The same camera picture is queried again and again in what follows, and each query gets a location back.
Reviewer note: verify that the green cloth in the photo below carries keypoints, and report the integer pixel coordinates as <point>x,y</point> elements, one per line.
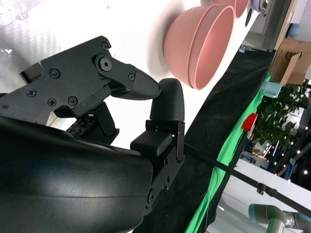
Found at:
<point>230,145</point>

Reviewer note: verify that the small red block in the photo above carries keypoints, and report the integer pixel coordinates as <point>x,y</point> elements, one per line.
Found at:
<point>249,122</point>

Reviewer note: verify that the brown cardboard box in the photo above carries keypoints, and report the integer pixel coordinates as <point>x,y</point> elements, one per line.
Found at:
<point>289,63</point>

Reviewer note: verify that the pale teal cup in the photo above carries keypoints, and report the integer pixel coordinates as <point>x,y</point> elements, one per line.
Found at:
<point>271,89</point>

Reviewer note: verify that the grey metal column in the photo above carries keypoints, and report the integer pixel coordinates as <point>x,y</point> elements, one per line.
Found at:
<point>275,26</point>

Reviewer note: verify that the pink plastic bowl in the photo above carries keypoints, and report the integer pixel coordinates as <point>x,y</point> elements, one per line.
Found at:
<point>241,7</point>
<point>177,41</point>
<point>213,48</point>

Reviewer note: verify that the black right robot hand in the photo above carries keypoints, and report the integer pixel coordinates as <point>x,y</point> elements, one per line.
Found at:
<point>60,80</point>

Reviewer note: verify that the black tripod pole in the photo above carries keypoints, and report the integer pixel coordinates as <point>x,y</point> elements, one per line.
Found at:
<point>243,176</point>

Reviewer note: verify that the green leafy plant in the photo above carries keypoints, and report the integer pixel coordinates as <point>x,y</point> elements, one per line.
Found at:
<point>277,114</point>

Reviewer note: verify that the tan flat board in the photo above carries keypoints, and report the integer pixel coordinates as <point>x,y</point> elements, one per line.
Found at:
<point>290,14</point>

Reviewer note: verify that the black backdrop cloth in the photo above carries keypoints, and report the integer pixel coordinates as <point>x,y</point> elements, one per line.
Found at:
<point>218,109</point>

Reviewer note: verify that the black round table grommet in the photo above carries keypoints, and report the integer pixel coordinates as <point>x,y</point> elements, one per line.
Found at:
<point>248,17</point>

